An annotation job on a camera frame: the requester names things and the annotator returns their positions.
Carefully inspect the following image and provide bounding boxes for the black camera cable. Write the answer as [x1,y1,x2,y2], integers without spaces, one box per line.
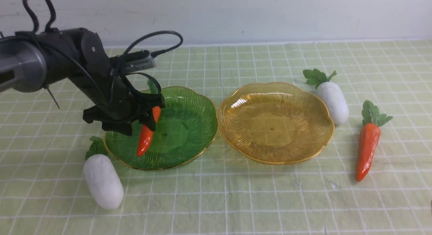
[21,0,184,94]

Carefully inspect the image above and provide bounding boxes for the amber ribbed plastic plate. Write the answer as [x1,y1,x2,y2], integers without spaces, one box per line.
[218,82,335,165]

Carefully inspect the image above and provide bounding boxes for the green ribbed plastic plate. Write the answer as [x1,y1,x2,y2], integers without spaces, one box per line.
[104,86,218,171]

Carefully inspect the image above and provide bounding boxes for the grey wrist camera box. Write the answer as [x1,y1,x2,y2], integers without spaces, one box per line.
[119,50,158,74]

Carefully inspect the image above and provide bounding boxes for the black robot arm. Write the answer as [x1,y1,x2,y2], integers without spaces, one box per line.
[1,28,165,136]

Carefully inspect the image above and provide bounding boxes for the white toy radish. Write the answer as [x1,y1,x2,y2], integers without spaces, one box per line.
[83,136,124,210]
[303,68,350,125]

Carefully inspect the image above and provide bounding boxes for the orange toy carrot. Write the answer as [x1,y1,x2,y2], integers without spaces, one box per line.
[136,79,162,157]
[355,100,393,182]

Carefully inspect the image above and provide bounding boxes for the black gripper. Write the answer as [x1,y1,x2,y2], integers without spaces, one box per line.
[82,65,165,136]

